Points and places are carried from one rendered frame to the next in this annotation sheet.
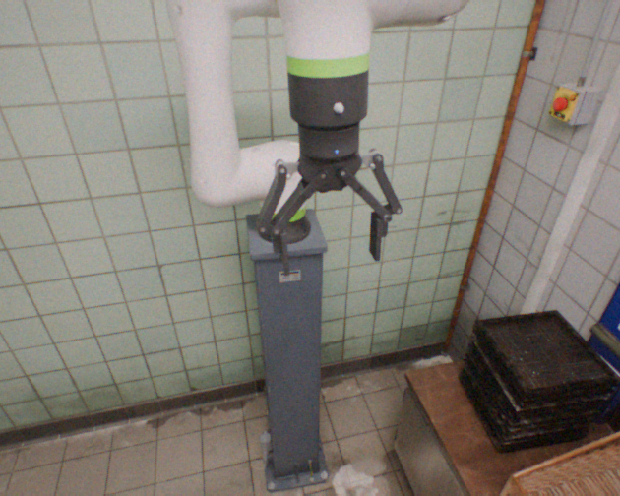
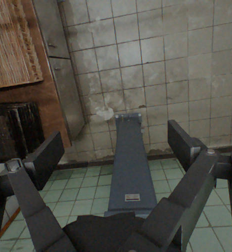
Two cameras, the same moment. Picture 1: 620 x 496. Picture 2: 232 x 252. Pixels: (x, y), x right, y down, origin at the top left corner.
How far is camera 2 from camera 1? 0.46 m
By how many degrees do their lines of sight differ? 35
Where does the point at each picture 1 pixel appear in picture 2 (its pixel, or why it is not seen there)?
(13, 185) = not seen: outside the picture
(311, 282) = (117, 192)
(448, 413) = (54, 122)
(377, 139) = not seen: outside the picture
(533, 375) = not seen: outside the picture
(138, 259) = (226, 232)
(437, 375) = not seen: hidden behind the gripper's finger
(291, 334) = (131, 165)
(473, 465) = (49, 97)
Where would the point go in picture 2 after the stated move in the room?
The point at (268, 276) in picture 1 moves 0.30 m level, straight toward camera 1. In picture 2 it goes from (148, 198) to (150, 126)
